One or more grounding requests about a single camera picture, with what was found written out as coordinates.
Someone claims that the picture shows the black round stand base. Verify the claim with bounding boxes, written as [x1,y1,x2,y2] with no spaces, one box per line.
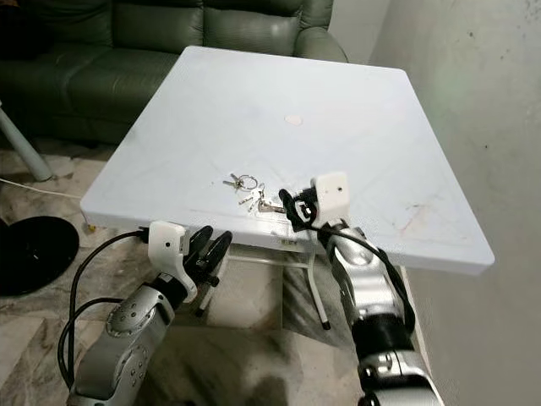
[0,216,80,298]

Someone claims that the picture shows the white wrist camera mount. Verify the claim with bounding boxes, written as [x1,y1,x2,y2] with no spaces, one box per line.
[311,172,353,223]
[148,221,189,290]

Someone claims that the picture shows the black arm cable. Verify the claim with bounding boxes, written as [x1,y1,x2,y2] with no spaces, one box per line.
[308,222,417,332]
[57,228,154,392]

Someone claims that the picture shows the silver keys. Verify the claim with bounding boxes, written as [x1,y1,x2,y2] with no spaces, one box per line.
[222,173,289,215]

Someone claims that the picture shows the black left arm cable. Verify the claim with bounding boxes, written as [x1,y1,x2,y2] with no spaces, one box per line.
[57,228,154,392]

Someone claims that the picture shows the grey stool leg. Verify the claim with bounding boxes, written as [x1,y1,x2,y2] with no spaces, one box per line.
[0,110,55,182]

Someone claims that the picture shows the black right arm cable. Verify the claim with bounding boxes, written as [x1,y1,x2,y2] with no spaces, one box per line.
[308,222,417,332]

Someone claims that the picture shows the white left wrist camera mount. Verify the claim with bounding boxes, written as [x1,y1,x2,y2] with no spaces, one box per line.
[148,221,189,290]

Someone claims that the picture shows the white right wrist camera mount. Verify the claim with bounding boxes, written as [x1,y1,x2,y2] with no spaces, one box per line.
[311,172,353,223]

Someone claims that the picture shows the green leather sofa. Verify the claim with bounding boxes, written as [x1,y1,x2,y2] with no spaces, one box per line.
[0,0,349,146]

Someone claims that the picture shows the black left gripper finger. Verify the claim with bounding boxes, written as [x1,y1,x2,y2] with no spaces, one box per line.
[186,225,214,265]
[204,230,234,273]

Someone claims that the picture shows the white metal table frame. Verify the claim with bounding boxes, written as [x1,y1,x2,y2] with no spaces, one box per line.
[193,241,331,332]

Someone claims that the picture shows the white square folding table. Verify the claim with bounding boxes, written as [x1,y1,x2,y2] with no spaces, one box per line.
[80,45,496,277]

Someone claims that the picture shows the thin white floor cable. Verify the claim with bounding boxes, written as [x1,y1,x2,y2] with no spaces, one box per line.
[0,177,85,202]

